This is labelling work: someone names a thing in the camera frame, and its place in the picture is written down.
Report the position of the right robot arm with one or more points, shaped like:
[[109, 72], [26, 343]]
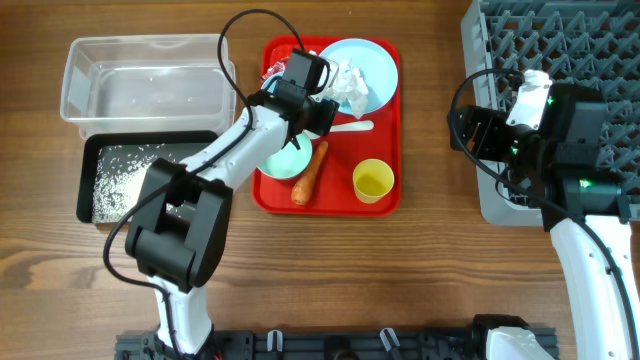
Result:
[[546, 148]]

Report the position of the white tissue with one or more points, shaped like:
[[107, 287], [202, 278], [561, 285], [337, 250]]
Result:
[[349, 87]]

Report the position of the red serving tray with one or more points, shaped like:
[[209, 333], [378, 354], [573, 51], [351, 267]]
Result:
[[333, 193]]

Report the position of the light blue bowl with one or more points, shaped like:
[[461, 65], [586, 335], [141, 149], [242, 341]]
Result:
[[267, 85]]

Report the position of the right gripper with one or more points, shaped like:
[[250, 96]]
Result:
[[490, 124]]

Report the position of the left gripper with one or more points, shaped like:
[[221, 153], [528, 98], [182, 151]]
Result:
[[326, 112]]

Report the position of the white rice grains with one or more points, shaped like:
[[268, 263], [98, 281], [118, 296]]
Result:
[[120, 173]]

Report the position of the red candy wrapper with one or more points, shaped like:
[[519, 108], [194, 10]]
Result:
[[278, 67]]

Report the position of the large light blue plate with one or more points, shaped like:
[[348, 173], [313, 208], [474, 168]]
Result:
[[378, 69]]

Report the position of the clear plastic bin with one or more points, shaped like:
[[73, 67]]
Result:
[[148, 83]]

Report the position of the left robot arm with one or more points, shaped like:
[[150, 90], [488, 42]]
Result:
[[178, 234]]

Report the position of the yellow plastic cup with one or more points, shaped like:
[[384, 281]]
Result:
[[372, 179]]

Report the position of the black rectangular tray bin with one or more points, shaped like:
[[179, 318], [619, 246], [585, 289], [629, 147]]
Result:
[[94, 143]]

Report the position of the mint green bowl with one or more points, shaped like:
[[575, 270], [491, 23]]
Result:
[[290, 161]]

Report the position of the orange carrot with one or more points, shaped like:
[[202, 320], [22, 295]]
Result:
[[303, 188]]

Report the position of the white plastic spoon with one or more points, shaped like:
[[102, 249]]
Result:
[[357, 126]]

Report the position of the grey dishwasher rack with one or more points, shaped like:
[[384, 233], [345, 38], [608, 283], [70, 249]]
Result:
[[590, 43]]

